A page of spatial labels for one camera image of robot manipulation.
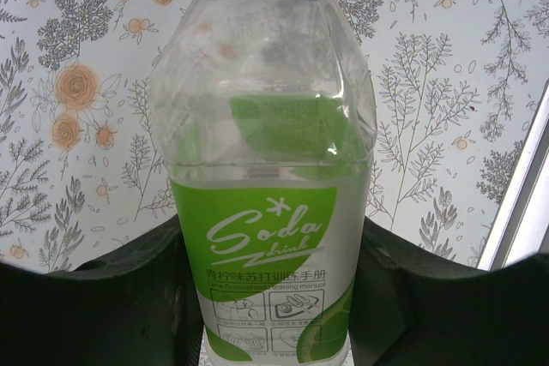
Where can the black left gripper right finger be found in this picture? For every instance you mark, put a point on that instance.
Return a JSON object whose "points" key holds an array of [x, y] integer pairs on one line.
{"points": [[450, 314]]}

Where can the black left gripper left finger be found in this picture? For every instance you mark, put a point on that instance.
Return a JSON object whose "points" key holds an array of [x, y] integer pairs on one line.
{"points": [[86, 310]]}

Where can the floral table cover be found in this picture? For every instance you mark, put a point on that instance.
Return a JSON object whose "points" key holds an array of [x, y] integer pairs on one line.
{"points": [[64, 126]]}

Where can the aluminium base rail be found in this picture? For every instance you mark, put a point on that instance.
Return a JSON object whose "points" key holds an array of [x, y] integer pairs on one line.
{"points": [[519, 194]]}

